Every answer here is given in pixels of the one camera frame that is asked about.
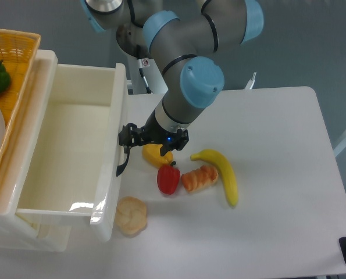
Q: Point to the yellow woven basket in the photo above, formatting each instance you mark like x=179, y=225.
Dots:
x=17, y=50

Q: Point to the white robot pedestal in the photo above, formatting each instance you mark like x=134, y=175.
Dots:
x=143, y=71

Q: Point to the red bell pepper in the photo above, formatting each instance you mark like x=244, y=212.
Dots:
x=168, y=178

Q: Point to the white drawer cabinet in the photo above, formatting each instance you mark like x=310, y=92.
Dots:
x=15, y=232

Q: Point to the yellow banana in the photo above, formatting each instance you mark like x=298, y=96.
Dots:
x=225, y=170

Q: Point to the black top drawer handle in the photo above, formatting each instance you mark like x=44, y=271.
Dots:
x=120, y=168

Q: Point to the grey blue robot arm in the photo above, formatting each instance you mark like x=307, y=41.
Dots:
x=181, y=52

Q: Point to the round beige bread roll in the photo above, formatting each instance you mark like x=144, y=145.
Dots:
x=131, y=215

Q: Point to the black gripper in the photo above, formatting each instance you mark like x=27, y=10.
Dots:
x=151, y=132

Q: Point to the orange croissant bread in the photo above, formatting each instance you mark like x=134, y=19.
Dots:
x=199, y=179

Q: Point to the yellow bell pepper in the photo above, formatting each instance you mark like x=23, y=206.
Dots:
x=151, y=153

